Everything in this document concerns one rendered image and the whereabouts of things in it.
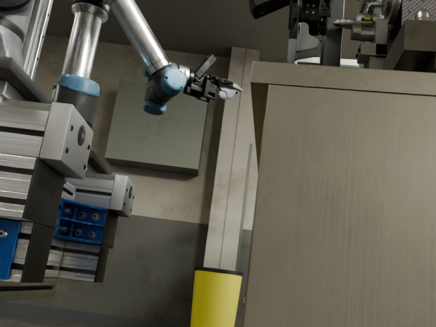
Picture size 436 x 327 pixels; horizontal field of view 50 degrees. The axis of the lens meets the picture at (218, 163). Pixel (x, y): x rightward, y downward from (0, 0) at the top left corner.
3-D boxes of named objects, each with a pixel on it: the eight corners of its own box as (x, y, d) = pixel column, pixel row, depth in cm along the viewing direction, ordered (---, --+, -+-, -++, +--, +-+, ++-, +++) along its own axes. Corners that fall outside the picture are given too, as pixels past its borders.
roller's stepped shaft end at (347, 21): (332, 30, 141) (333, 21, 142) (352, 31, 140) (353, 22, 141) (333, 24, 138) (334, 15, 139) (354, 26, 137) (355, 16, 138)
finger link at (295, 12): (297, 34, 90) (301, -5, 92) (289, 34, 90) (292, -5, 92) (296, 47, 94) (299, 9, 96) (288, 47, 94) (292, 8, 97)
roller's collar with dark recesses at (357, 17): (351, 39, 141) (352, 20, 143) (372, 40, 140) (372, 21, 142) (355, 27, 135) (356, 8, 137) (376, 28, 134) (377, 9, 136)
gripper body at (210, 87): (210, 103, 171) (180, 93, 166) (214, 81, 172) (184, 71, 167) (218, 100, 164) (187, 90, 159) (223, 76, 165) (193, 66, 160)
